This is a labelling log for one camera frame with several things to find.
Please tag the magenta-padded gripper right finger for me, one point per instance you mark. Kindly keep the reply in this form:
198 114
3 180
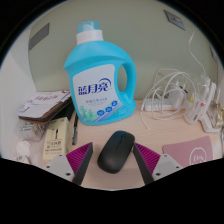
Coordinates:
148 158

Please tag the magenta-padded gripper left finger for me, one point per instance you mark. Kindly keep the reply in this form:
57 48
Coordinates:
79 156

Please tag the black computer mouse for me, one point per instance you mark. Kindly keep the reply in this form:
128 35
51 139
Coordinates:
115 153

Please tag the pink mouse pad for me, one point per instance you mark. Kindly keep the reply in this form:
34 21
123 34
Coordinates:
185 150

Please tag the black pen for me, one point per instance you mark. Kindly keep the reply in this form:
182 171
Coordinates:
75 131

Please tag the pale yellow small box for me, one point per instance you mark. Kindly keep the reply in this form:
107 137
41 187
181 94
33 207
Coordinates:
55 136

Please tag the brown notebook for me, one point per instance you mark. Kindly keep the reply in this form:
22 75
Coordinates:
50 117

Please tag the white power strip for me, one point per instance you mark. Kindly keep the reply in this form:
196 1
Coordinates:
156 105

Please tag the clear plastic bag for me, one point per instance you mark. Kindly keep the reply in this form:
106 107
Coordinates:
31 130

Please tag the small white tube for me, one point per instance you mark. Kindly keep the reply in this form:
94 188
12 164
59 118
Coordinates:
22 159

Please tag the white charger block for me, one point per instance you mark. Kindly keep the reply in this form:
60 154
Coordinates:
177 98

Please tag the clear plastic labelled bottle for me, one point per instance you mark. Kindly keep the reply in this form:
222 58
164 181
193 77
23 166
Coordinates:
196 108

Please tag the blue detergent bottle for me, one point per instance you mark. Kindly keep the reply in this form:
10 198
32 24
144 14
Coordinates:
93 66

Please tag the white desk hutch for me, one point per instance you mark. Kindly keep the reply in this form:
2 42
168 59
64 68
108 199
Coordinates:
13 86

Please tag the grey blank wall plate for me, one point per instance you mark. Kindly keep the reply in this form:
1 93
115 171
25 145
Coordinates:
39 36

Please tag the grey wall socket plate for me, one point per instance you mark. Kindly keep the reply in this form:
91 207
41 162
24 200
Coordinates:
174 19

